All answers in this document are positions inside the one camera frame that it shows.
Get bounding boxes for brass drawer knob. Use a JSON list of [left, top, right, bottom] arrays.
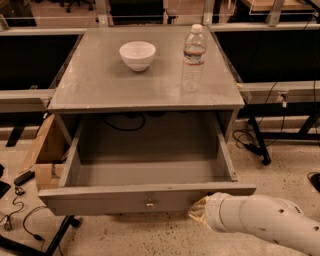
[[145, 199, 154, 209]]

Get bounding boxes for white ceramic bowl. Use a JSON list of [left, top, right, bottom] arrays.
[[119, 41, 156, 72]]

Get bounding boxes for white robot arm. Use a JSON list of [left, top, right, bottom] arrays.
[[188, 193, 320, 256]]

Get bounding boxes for clear plastic water bottle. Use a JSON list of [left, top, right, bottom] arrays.
[[182, 24, 207, 92]]

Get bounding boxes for grey top drawer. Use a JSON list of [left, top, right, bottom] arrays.
[[39, 112, 256, 215]]

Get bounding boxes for black table leg right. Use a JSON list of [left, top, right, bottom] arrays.
[[249, 117, 271, 165]]

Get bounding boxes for black cable on floor left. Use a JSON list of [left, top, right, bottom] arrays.
[[0, 186, 48, 243]]

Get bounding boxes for black cable on floor right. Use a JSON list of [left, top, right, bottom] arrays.
[[232, 81, 279, 156]]

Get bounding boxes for black stand base left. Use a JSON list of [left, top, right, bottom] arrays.
[[0, 215, 82, 256]]

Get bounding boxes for black cable on floor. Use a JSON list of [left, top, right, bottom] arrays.
[[232, 81, 279, 156], [0, 186, 48, 243]]

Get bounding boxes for brown cardboard box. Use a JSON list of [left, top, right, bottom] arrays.
[[20, 115, 69, 191]]

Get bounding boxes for black cable behind cabinet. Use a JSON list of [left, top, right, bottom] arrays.
[[99, 113, 147, 132]]

